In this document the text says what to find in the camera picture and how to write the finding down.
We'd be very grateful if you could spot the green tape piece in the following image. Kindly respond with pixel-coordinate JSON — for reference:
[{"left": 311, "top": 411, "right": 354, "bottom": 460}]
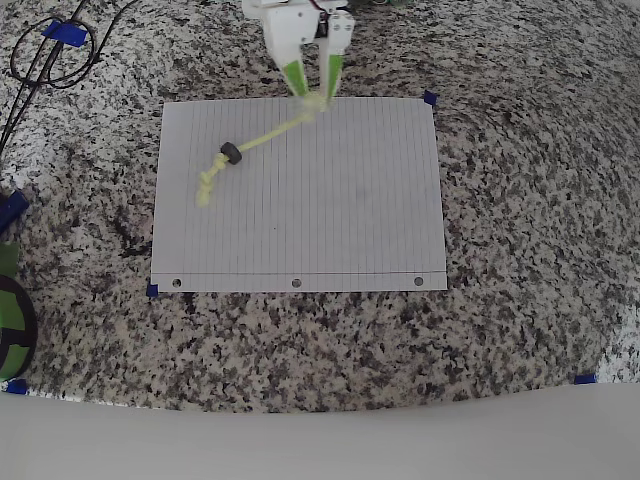
[{"left": 0, "top": 241, "right": 22, "bottom": 279}]

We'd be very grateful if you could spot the yellow-green knotted rope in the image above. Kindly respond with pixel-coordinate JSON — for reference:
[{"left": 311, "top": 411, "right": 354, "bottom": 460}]
[{"left": 194, "top": 94, "right": 331, "bottom": 209}]

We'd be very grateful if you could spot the black ring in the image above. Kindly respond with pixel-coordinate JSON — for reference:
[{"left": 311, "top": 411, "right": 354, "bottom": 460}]
[{"left": 219, "top": 141, "right": 245, "bottom": 166}]

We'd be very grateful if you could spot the black cable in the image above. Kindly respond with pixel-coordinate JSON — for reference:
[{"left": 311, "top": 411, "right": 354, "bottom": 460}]
[{"left": 0, "top": 0, "right": 144, "bottom": 156}]

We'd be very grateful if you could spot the green and black tape roll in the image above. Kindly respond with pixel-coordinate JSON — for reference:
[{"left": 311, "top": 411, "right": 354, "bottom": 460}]
[{"left": 0, "top": 273, "right": 39, "bottom": 382}]

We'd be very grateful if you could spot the lined white paper sheet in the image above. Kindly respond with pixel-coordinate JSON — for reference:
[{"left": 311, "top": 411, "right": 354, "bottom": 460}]
[{"left": 149, "top": 96, "right": 449, "bottom": 294}]

